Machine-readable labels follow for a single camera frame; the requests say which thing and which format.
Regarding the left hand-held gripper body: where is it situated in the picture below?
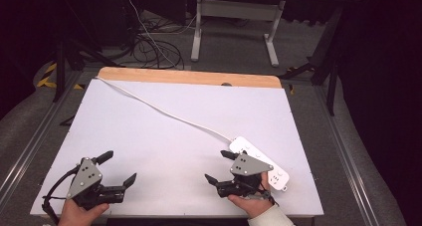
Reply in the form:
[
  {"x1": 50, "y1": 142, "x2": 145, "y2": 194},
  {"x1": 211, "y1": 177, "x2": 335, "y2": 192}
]
[{"x1": 66, "y1": 156, "x2": 127, "y2": 211}]

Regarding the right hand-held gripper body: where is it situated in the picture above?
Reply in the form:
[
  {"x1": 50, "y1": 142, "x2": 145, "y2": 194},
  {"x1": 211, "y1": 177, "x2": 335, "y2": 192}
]
[{"x1": 214, "y1": 152, "x2": 275, "y2": 199}]

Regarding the white power strip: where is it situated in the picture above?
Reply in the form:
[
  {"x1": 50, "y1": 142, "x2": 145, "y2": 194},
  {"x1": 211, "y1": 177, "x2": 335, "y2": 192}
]
[{"x1": 228, "y1": 135, "x2": 291, "y2": 192}]

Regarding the person's left hand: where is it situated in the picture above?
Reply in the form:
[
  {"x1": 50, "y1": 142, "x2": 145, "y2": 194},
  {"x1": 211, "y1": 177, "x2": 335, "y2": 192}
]
[{"x1": 57, "y1": 199, "x2": 110, "y2": 226}]

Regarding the person's right hand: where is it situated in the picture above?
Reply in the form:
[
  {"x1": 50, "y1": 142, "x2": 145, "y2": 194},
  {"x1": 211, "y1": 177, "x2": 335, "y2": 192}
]
[{"x1": 227, "y1": 171, "x2": 277, "y2": 219}]

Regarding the white table cover board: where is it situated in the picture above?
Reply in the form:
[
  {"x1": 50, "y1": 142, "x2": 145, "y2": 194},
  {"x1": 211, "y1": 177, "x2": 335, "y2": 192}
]
[{"x1": 29, "y1": 78, "x2": 324, "y2": 218}]

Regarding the yellow black floor tape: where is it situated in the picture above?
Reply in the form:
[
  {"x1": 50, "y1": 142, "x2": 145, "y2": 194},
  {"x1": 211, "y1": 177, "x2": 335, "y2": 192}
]
[{"x1": 36, "y1": 62, "x2": 86, "y2": 91}]

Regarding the black metal stand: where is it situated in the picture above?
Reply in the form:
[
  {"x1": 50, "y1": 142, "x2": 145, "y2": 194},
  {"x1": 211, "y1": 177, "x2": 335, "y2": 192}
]
[
  {"x1": 53, "y1": 0, "x2": 125, "y2": 104},
  {"x1": 278, "y1": 0, "x2": 347, "y2": 116}
]

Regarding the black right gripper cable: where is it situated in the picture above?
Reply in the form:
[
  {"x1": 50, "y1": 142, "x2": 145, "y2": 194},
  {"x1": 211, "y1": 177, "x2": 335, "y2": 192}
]
[{"x1": 237, "y1": 180, "x2": 281, "y2": 207}]

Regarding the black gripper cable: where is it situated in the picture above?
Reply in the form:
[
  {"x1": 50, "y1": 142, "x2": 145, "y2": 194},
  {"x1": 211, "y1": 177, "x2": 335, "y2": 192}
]
[
  {"x1": 41, "y1": 165, "x2": 82, "y2": 226},
  {"x1": 237, "y1": 180, "x2": 281, "y2": 207}
]

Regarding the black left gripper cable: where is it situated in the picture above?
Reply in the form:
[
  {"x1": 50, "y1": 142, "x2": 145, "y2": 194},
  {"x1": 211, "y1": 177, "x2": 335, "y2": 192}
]
[{"x1": 41, "y1": 165, "x2": 82, "y2": 226}]

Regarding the aluminium floor rail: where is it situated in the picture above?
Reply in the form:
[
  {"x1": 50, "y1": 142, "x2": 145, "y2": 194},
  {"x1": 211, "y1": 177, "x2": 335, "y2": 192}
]
[
  {"x1": 314, "y1": 86, "x2": 381, "y2": 226},
  {"x1": 0, "y1": 70, "x2": 85, "y2": 202}
]

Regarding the white power strip cable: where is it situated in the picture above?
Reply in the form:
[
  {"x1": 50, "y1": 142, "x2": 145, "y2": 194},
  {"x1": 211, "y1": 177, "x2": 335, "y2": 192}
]
[{"x1": 94, "y1": 76, "x2": 235, "y2": 143}]

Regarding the tangle of black floor cables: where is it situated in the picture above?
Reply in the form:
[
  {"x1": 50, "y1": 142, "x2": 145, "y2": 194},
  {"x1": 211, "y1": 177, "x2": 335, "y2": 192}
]
[{"x1": 130, "y1": 16, "x2": 185, "y2": 71}]

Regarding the thin white floor cable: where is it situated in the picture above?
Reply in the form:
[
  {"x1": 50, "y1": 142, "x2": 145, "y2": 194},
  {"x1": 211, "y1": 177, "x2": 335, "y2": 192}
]
[{"x1": 122, "y1": 0, "x2": 199, "y2": 69}]

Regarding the white metal desk frame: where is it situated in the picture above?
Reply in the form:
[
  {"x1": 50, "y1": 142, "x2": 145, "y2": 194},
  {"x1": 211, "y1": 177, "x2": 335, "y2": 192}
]
[{"x1": 190, "y1": 0, "x2": 287, "y2": 68}]

